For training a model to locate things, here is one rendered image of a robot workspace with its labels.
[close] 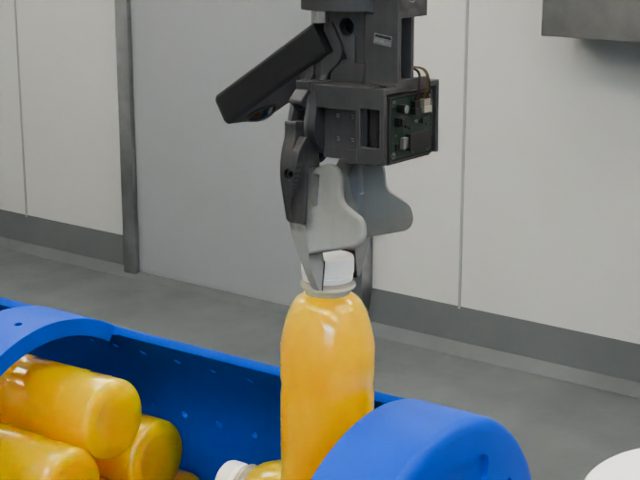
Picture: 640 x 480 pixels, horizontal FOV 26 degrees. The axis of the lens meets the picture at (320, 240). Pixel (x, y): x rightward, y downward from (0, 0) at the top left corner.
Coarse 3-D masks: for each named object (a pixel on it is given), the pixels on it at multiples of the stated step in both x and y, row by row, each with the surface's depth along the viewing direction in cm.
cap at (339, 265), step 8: (328, 256) 102; (336, 256) 102; (344, 256) 102; (352, 256) 102; (328, 264) 100; (336, 264) 100; (344, 264) 101; (352, 264) 102; (304, 272) 101; (328, 272) 100; (336, 272) 100; (344, 272) 101; (352, 272) 102; (304, 280) 102; (328, 280) 101; (336, 280) 101; (344, 280) 101
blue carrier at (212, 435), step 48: (0, 336) 119; (48, 336) 120; (96, 336) 125; (144, 336) 125; (144, 384) 134; (192, 384) 129; (240, 384) 124; (192, 432) 132; (240, 432) 128; (384, 432) 97; (432, 432) 97; (480, 432) 101
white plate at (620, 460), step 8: (616, 456) 142; (624, 456) 142; (632, 456) 142; (600, 464) 140; (608, 464) 140; (616, 464) 140; (624, 464) 140; (632, 464) 140; (592, 472) 138; (600, 472) 138; (608, 472) 138; (616, 472) 138; (624, 472) 138; (632, 472) 138
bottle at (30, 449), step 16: (0, 432) 119; (16, 432) 118; (32, 432) 119; (0, 448) 117; (16, 448) 116; (32, 448) 116; (48, 448) 115; (64, 448) 115; (80, 448) 116; (0, 464) 116; (16, 464) 115; (32, 464) 114; (48, 464) 114; (64, 464) 114; (80, 464) 116; (96, 464) 118
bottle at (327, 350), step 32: (352, 288) 102; (288, 320) 102; (320, 320) 100; (352, 320) 101; (288, 352) 102; (320, 352) 100; (352, 352) 101; (288, 384) 102; (320, 384) 101; (352, 384) 101; (288, 416) 103; (320, 416) 101; (352, 416) 102; (288, 448) 104; (320, 448) 102
